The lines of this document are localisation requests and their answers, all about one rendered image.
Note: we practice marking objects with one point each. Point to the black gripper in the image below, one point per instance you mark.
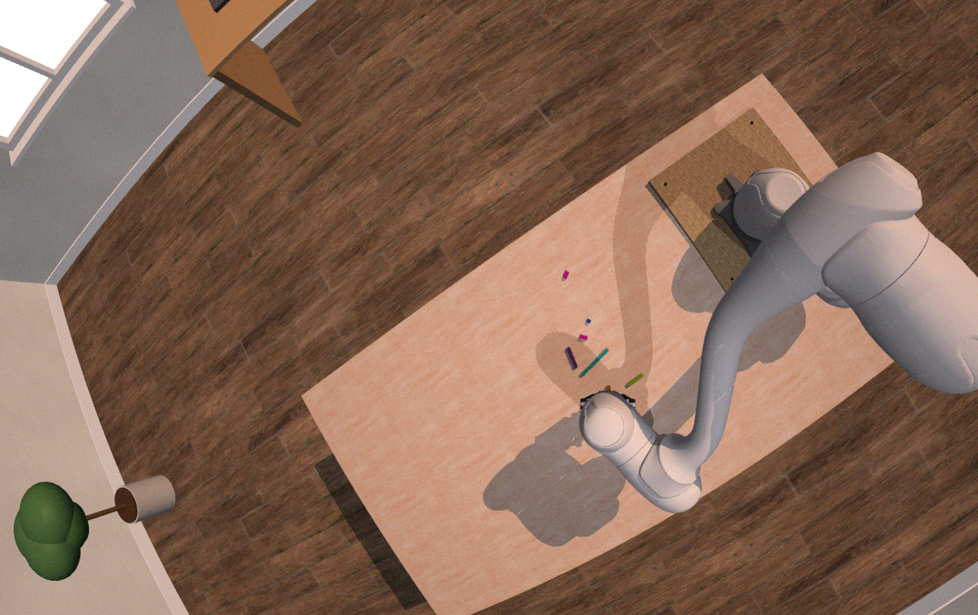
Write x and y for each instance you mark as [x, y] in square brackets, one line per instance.
[629, 400]

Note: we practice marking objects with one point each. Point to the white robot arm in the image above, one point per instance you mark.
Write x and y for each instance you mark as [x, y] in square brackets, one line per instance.
[854, 233]

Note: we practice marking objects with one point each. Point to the turquoise rod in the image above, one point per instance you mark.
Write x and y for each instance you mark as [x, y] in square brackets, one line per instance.
[594, 362]

